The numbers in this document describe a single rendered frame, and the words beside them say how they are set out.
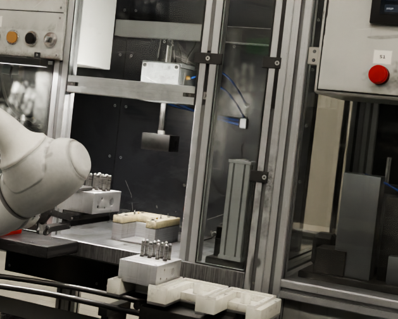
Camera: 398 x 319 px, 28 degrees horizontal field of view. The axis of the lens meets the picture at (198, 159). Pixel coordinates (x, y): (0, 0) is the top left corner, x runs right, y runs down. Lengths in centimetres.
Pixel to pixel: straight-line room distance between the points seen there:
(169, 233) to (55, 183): 78
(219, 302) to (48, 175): 50
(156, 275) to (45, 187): 41
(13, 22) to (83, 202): 60
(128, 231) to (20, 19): 64
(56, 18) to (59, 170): 77
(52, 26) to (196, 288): 79
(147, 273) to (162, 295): 6
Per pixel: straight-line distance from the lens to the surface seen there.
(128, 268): 179
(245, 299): 176
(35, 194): 147
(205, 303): 171
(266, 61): 187
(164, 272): 179
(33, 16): 217
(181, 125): 241
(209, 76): 192
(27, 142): 146
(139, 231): 221
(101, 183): 191
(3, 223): 153
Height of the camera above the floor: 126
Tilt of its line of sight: 3 degrees down
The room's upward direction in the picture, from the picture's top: 6 degrees clockwise
